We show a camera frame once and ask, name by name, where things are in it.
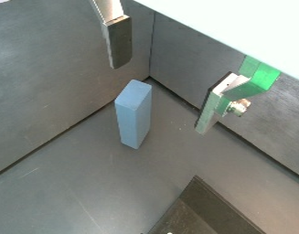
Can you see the dark arch-shaped block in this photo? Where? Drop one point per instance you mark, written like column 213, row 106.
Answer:
column 202, row 212

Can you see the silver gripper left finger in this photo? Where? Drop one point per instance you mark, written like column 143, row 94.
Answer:
column 116, row 26

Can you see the silver green gripper right finger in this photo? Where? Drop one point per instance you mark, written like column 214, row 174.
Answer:
column 227, row 95

